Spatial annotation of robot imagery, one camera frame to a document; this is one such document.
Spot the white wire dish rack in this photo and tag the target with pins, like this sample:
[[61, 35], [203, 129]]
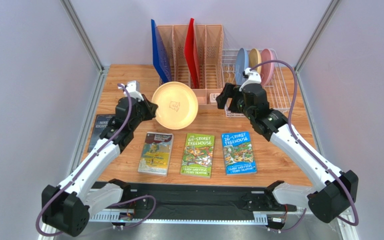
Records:
[[277, 90]]

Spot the red folder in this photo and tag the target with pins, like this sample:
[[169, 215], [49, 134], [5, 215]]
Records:
[[191, 55]]

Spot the yellow plate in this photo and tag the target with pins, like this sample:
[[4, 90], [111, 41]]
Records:
[[254, 57], [177, 105]]

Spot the dark blue book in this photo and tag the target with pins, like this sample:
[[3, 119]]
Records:
[[100, 123]]

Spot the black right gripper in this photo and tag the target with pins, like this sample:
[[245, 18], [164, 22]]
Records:
[[229, 95]]

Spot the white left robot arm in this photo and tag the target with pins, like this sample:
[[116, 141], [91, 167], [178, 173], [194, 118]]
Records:
[[68, 206]]

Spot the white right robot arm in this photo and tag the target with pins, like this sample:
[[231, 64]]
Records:
[[333, 192]]

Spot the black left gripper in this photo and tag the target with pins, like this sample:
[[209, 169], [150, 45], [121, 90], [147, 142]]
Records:
[[153, 106]]

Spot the blue treehouse book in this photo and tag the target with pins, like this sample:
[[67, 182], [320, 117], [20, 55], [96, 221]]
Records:
[[238, 154]]

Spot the brown yellow illustrated book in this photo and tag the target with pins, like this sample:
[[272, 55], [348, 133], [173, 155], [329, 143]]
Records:
[[156, 154]]

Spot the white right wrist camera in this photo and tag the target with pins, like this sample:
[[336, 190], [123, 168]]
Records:
[[251, 76]]

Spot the blue folder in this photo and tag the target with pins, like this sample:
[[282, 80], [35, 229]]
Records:
[[160, 58]]

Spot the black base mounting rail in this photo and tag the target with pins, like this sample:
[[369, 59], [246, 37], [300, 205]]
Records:
[[200, 202]]

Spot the pink plastic file organizer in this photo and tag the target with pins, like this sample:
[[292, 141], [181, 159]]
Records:
[[209, 41]]

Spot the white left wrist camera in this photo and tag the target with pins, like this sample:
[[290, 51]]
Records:
[[133, 89]]

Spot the pink plate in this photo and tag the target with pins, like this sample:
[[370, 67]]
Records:
[[267, 69]]

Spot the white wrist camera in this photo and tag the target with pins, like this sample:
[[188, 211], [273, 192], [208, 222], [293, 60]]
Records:
[[133, 89], [251, 76]]

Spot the small white pink cube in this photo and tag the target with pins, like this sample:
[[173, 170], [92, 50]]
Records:
[[213, 98]]

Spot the blue plate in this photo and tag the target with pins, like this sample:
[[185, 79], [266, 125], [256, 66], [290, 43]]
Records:
[[241, 63]]

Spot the green treehouse book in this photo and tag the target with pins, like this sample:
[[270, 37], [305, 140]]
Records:
[[197, 159]]

